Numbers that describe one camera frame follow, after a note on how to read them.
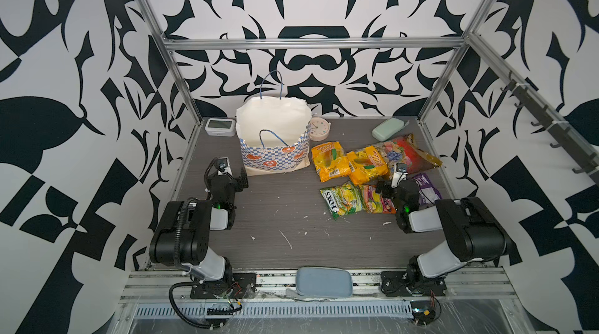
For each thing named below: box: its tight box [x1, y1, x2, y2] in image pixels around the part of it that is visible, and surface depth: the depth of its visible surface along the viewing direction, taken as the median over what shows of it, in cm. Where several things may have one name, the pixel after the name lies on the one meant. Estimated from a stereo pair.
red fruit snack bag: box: [374, 133, 444, 178], surface depth 102 cm
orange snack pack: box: [362, 184, 397, 214], surface depth 91 cm
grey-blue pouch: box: [286, 266, 353, 299], surface depth 74 cm
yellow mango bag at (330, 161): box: [311, 141, 352, 182], surface depth 100 cm
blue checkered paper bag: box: [235, 70, 312, 178], surface depth 91 cm
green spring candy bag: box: [319, 181, 365, 221], surface depth 91 cm
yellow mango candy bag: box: [346, 145, 389, 187], surface depth 98 cm
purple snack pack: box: [412, 173, 443, 206], surface depth 96 cm
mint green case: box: [372, 117, 405, 142], surface depth 116 cm
